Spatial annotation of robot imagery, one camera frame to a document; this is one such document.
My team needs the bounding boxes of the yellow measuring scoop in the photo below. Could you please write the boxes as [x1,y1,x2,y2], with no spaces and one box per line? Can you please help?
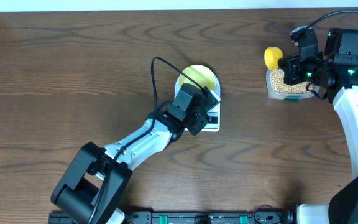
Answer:
[264,47,283,70]

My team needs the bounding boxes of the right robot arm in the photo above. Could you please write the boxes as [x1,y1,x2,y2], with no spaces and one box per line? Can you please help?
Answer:
[277,27,358,223]

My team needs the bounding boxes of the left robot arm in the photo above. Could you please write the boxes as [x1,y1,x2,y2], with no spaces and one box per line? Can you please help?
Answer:
[51,85,221,223]

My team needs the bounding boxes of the white digital kitchen scale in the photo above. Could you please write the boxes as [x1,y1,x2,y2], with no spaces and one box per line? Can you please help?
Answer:
[173,72,221,133]

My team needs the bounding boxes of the pale yellow bowl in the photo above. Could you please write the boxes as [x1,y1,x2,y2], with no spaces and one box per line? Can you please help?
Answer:
[182,65,216,90]

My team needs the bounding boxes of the soybeans in container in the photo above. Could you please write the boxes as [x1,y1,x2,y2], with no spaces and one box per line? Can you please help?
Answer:
[270,69,310,94]

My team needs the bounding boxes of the clear plastic container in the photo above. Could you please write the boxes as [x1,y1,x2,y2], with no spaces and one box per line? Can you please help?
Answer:
[266,69,314,100]

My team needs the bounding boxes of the left black cable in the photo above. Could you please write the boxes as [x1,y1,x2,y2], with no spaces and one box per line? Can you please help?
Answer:
[85,56,209,224]

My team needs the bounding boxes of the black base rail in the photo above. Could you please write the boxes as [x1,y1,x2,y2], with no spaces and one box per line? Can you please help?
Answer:
[48,210,298,224]

